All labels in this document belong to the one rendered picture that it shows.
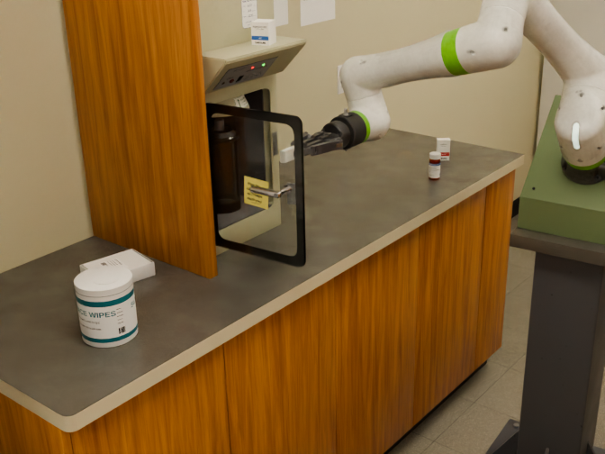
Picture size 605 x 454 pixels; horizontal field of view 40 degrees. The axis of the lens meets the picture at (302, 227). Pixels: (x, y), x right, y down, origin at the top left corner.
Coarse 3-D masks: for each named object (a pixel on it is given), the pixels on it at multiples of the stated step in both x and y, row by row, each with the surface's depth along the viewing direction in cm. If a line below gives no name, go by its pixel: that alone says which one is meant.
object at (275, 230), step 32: (224, 128) 213; (256, 128) 207; (288, 128) 202; (224, 160) 217; (256, 160) 211; (288, 160) 205; (224, 192) 220; (224, 224) 225; (256, 224) 218; (288, 224) 212; (256, 256) 222; (288, 256) 216
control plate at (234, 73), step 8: (248, 64) 214; (256, 64) 217; (232, 72) 212; (240, 72) 215; (248, 72) 219; (256, 72) 222; (264, 72) 226; (224, 80) 213; (240, 80) 220; (216, 88) 215
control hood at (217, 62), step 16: (224, 48) 217; (240, 48) 217; (256, 48) 216; (272, 48) 216; (288, 48) 221; (208, 64) 207; (224, 64) 204; (240, 64) 210; (272, 64) 224; (288, 64) 233; (208, 80) 209
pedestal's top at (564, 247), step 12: (516, 228) 248; (516, 240) 244; (528, 240) 242; (540, 240) 240; (552, 240) 239; (564, 240) 239; (576, 240) 239; (540, 252) 241; (552, 252) 239; (564, 252) 237; (576, 252) 235; (588, 252) 233; (600, 252) 231; (600, 264) 232
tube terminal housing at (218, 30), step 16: (208, 0) 210; (224, 0) 215; (240, 0) 219; (272, 0) 229; (208, 16) 212; (224, 16) 216; (240, 16) 221; (272, 16) 230; (208, 32) 213; (224, 32) 217; (240, 32) 222; (208, 48) 214; (256, 80) 231; (272, 80) 236; (208, 96) 218; (224, 96) 223; (272, 96) 238
